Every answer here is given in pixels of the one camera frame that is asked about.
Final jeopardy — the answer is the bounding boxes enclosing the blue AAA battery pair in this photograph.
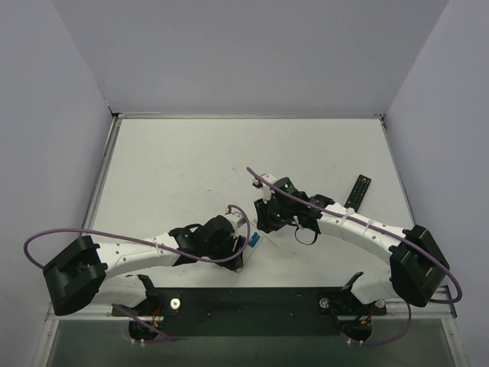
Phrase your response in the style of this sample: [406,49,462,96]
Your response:
[248,232,261,248]

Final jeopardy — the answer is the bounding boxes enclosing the white remote control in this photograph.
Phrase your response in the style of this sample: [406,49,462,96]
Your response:
[235,218,262,274]

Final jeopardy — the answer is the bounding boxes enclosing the white battery cover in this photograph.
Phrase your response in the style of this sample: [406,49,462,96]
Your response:
[264,232,284,248]

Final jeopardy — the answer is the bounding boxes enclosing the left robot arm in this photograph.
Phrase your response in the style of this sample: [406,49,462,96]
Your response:
[43,213,249,316]

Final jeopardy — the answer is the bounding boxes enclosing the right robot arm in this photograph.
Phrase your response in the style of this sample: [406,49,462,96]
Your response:
[253,177,449,307]

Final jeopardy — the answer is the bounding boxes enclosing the black tv remote control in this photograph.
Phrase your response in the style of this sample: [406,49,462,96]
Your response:
[345,174,371,212]

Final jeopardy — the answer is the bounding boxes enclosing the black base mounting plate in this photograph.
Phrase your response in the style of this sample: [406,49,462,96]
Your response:
[129,287,387,337]

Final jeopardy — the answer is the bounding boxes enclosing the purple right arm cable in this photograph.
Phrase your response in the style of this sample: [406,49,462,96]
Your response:
[246,166,463,347]

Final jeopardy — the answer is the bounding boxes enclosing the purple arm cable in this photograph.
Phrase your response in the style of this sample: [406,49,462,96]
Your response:
[23,204,253,341]
[246,166,463,347]

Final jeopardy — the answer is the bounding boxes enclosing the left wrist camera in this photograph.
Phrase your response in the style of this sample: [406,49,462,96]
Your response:
[225,212,247,231]

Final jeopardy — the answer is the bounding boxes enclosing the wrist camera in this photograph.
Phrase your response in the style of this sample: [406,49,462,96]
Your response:
[225,212,247,231]
[253,174,277,189]

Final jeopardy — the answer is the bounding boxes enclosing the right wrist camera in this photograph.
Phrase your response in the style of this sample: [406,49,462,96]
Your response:
[253,174,277,189]

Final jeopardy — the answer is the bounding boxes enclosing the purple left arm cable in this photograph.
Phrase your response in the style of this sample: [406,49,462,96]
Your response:
[23,204,253,341]

